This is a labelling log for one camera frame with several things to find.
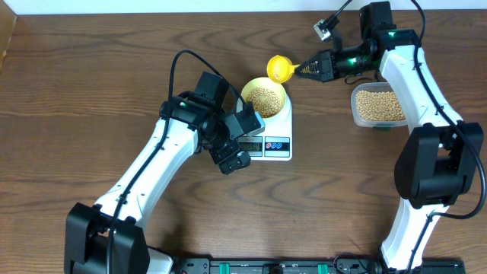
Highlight yellow measuring scoop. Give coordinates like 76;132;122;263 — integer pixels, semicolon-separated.
266;55;298;84

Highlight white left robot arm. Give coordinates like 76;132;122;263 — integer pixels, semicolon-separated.
64;72;264;273

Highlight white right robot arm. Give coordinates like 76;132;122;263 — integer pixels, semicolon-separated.
294;2;486;273

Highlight white digital kitchen scale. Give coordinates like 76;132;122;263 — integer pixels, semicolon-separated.
238;95;293;161

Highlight pale yellow bowl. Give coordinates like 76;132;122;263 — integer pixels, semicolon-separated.
241;77;287;117

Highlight soybeans in bowl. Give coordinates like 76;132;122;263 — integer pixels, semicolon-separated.
247;88;283;118

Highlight soybeans in container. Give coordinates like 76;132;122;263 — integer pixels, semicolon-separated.
355;90;405;122

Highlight clear plastic container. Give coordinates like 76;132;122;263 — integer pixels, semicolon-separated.
351;82;407;128

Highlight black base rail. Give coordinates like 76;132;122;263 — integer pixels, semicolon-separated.
170;256;467;274

